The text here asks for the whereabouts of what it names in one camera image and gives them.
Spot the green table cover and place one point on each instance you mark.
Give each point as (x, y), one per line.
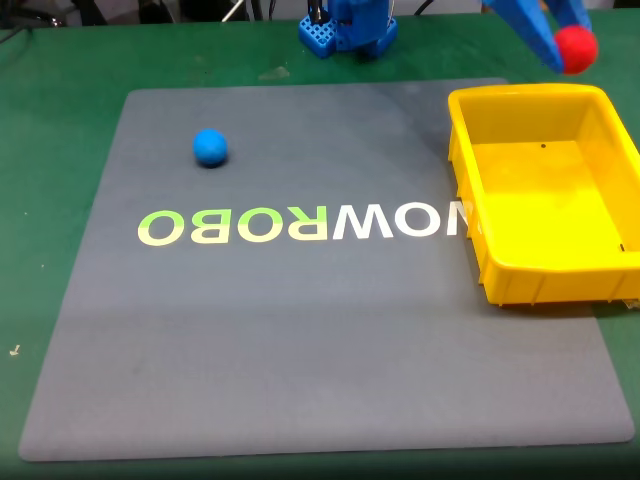
(55, 125)

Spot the red ball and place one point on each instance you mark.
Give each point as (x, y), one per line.
(577, 49)

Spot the black tool in holder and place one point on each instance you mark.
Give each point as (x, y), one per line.
(315, 9)

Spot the grey mat with NOWROBO print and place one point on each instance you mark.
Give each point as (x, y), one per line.
(300, 325)

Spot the blue ball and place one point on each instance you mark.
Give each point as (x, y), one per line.
(210, 147)

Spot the blue grid holder block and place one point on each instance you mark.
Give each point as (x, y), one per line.
(316, 36)

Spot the small white scrap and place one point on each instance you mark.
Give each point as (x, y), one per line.
(15, 350)

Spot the yellow plastic bin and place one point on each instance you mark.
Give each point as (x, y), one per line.
(545, 200)

